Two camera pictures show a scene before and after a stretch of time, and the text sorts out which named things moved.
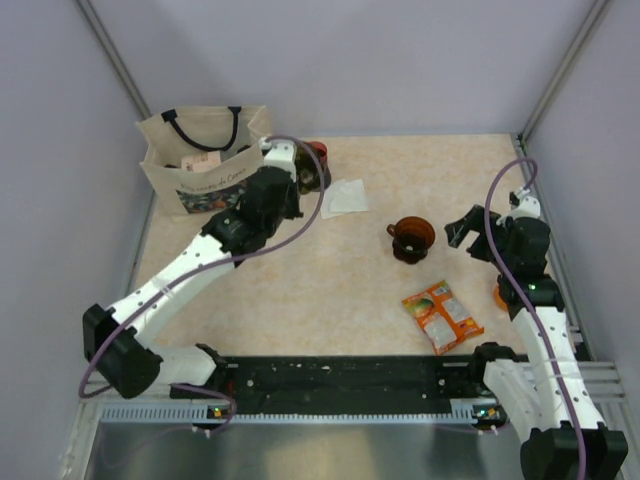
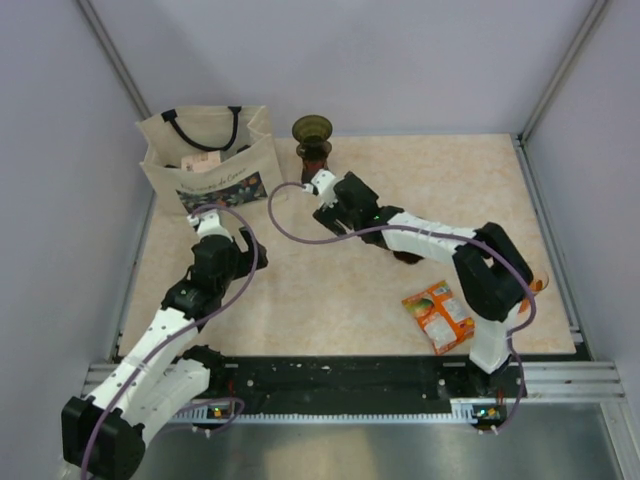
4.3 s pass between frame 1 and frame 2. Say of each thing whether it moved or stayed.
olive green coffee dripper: moved
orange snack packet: stayed
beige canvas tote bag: stayed
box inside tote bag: stayed
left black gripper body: moved
